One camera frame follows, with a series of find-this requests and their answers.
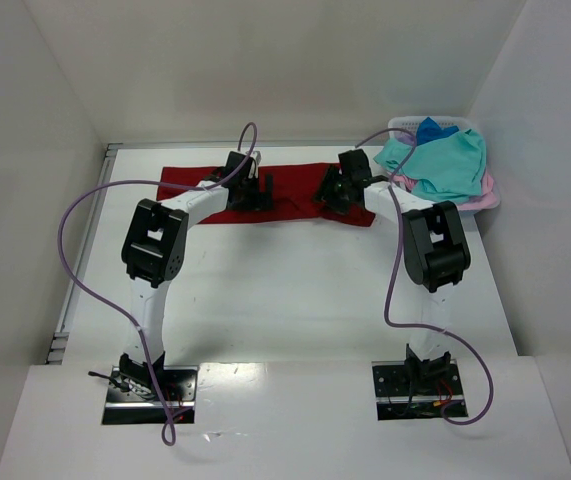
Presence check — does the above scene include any red t shirt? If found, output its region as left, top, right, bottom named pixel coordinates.
left=156, top=163, right=375, bottom=228

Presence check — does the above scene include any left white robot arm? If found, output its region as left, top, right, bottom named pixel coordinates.
left=119, top=151, right=273, bottom=394

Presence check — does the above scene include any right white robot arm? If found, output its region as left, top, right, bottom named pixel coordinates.
left=314, top=149, right=471, bottom=394

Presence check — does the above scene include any lilac t shirt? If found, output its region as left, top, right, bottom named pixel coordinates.
left=395, top=132, right=418, bottom=147

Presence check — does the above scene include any white plastic laundry basket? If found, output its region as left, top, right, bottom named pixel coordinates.
left=388, top=115, right=490, bottom=216

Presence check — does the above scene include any blue t shirt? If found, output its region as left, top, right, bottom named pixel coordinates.
left=415, top=117, right=459, bottom=146

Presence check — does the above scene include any teal t shirt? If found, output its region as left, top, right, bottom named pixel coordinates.
left=374, top=129, right=487, bottom=204

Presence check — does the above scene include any pink t shirt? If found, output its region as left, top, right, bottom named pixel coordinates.
left=393, top=169, right=500, bottom=212

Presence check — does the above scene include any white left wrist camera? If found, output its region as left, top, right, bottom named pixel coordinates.
left=245, top=150, right=262, bottom=179

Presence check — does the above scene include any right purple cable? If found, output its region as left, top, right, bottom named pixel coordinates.
left=354, top=128, right=494, bottom=426

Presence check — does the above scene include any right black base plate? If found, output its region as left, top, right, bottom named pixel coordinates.
left=371, top=361, right=468, bottom=421

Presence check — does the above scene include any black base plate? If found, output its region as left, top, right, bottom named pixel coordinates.
left=371, top=361, right=468, bottom=421
left=101, top=367, right=198, bottom=426

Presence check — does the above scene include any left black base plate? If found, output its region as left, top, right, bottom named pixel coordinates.
left=101, top=367, right=198, bottom=426

